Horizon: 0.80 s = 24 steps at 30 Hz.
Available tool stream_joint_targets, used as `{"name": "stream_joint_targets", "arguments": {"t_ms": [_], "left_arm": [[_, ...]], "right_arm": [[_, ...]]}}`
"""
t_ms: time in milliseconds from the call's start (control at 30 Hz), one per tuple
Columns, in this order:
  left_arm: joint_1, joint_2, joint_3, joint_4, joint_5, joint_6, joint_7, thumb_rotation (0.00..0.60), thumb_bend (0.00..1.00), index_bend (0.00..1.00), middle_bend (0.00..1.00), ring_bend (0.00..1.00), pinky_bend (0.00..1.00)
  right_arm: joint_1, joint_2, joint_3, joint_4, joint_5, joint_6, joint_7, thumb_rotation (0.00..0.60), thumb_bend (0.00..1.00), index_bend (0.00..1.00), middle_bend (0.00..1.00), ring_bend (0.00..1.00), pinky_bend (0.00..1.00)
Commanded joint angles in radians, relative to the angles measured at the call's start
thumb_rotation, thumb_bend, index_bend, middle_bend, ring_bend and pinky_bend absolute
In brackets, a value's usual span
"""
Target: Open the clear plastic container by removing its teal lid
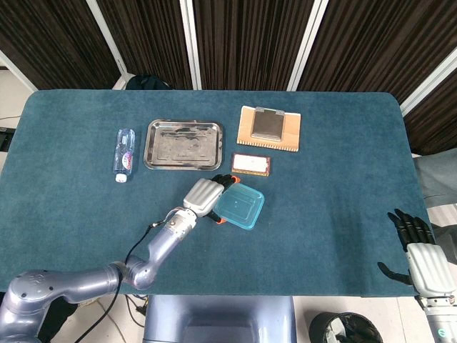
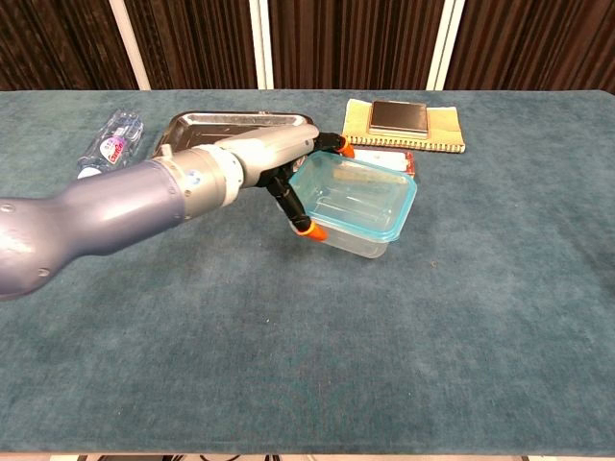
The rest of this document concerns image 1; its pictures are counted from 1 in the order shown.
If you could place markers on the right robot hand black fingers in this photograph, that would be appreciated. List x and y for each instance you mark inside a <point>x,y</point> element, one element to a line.
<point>430,268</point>

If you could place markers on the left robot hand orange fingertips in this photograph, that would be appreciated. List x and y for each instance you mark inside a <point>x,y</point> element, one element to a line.
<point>201,196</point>

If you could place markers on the blue plastic container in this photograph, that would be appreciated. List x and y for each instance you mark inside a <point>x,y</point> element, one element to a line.
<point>241,207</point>

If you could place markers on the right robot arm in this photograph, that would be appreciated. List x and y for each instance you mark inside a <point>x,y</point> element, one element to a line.
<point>441,318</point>

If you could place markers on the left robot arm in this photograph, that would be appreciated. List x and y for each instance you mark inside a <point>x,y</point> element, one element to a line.
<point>71,286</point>

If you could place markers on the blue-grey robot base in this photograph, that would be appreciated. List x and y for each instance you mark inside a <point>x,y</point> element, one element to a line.
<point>218,318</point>

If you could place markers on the red bordered card box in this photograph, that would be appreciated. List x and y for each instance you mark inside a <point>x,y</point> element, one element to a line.
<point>250,164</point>

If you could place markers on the stainless steel tray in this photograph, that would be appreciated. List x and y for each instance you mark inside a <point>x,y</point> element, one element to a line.
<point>184,144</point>

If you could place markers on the clear plastic water bottle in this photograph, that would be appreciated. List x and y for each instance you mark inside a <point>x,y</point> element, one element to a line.
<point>124,153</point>

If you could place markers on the person leg grey trousers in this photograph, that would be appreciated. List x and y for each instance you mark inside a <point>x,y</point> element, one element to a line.
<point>439,175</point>

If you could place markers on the dark grey flat device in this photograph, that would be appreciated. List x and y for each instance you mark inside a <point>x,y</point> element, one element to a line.
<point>267,125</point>

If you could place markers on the black trash bin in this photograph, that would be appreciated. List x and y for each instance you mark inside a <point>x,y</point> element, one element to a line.
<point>344,327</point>

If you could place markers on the tan spiral notebook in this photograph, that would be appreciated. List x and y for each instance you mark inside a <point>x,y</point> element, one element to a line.
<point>292,132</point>

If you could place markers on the blue table cloth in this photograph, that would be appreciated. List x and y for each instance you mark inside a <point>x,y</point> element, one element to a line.
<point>321,221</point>

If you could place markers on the black bag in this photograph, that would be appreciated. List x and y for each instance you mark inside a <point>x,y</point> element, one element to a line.
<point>146,83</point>

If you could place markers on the dark ribbed partition panel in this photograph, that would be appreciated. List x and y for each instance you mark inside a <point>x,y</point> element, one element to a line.
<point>246,43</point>
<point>53,39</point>
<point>435,121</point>
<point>371,43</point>
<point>150,39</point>

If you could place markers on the white shoe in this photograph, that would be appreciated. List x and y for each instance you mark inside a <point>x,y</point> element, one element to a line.
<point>86,301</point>

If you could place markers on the person leg black trousers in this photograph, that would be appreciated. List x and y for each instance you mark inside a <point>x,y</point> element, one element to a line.
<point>57,318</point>

